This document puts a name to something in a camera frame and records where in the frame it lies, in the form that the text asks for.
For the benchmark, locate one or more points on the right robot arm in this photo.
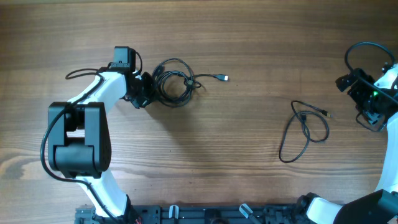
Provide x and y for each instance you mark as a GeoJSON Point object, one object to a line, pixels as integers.
{"type": "Point", "coordinates": [364, 165]}

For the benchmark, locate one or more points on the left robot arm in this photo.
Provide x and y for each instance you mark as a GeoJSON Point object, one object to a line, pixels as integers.
{"type": "Point", "coordinates": [76, 146]}

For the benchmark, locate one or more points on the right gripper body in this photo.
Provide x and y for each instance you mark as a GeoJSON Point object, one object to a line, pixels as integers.
{"type": "Point", "coordinates": [349, 82]}

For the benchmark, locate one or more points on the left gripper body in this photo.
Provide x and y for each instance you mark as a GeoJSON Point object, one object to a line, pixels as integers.
{"type": "Point", "coordinates": [142, 90]}

